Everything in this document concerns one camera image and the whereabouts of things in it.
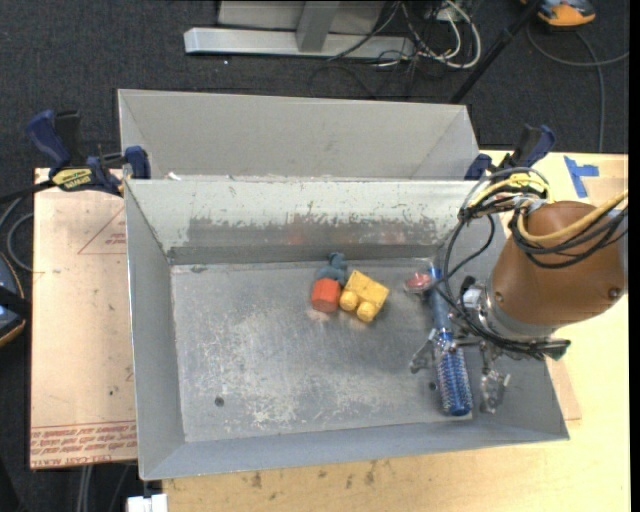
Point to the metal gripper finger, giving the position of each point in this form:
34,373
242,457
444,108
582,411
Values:
422,357
492,392

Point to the blue hair brush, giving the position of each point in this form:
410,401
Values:
454,380

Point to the small red round toy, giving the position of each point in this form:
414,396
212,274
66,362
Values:
418,282

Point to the yellow toy block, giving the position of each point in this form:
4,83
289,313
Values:
365,295

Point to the orange cylinder block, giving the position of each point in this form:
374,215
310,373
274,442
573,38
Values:
325,296

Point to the dark blue-grey toy figure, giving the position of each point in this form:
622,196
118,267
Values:
334,271

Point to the grey metal bin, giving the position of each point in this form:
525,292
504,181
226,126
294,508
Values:
280,360

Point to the brown cardboard board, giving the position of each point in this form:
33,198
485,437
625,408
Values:
80,320

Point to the black cylinder on white bracket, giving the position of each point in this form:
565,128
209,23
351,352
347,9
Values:
472,299

